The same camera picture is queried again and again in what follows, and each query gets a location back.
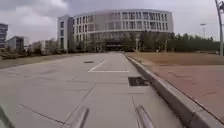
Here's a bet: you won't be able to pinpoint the dry grass verge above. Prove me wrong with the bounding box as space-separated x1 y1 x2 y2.
0 53 81 70

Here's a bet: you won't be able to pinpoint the dry brown grass field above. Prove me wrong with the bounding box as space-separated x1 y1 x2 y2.
125 51 224 67

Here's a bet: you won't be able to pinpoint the tall glass building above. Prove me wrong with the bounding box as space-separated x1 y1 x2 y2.
0 22 9 50

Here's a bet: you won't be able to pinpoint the large round white building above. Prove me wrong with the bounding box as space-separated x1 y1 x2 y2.
56 8 175 52

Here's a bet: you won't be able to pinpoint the low pale buildings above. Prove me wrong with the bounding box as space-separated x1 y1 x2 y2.
27 38 60 56

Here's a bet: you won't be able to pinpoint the robot's own part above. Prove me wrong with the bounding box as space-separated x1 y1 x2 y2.
134 104 156 128
69 106 90 128

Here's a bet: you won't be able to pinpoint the grey building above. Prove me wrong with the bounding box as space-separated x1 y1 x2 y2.
6 35 26 54

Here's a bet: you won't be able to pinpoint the dark drain grate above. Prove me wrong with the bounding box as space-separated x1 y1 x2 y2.
127 76 149 87

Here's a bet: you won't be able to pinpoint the grey concrete road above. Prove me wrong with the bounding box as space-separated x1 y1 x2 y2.
0 51 188 128

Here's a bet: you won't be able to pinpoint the grey pole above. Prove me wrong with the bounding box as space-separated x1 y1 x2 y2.
215 0 224 57

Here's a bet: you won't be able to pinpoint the street lamp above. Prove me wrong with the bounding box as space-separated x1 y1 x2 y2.
199 22 208 39

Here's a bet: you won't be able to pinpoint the red brick pavement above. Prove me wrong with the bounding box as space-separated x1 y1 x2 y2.
146 63 224 114

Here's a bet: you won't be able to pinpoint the manhole cover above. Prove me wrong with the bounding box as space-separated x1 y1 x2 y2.
83 60 95 65

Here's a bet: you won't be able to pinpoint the row of green trees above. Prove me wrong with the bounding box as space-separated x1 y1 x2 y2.
119 31 221 53

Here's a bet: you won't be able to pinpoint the grey concrete kerb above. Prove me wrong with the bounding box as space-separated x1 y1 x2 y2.
122 53 224 128

